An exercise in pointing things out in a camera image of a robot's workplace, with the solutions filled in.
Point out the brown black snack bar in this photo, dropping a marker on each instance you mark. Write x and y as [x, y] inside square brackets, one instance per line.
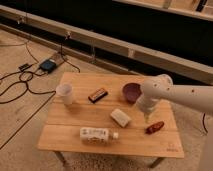
[97, 95]

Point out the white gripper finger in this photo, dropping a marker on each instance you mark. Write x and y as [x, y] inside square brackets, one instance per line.
[146, 117]

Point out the white plastic bottle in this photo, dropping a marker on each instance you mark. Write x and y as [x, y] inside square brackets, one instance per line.
[99, 135]

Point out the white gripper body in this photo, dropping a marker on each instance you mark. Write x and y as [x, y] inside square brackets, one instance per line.
[146, 104]

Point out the white sponge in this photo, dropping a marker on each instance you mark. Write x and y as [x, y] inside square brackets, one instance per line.
[120, 117]

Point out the translucent plastic cup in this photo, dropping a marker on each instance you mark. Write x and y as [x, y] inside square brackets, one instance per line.
[64, 91]

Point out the purple bowl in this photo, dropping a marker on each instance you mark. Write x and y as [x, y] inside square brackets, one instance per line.
[131, 92]

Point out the wooden folding table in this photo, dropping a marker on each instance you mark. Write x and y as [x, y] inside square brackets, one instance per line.
[61, 131]

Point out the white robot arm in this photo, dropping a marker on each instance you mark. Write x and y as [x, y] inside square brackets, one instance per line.
[199, 98]

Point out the blue black power box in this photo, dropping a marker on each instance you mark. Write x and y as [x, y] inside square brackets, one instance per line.
[47, 66]

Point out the red pepper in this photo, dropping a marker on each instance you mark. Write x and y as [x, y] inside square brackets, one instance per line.
[154, 127]

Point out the small black adapter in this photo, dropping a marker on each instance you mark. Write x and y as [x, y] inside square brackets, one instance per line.
[24, 66]

